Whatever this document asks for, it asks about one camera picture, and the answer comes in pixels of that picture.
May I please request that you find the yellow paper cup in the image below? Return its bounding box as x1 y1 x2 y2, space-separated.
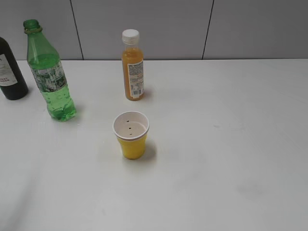
113 111 150 160

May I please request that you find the green sprite bottle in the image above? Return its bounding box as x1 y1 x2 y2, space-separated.
23 19 77 122

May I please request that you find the orange juice bottle white cap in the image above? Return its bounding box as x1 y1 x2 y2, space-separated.
121 29 144 101

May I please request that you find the dark wine bottle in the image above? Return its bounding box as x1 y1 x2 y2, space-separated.
0 38 28 100

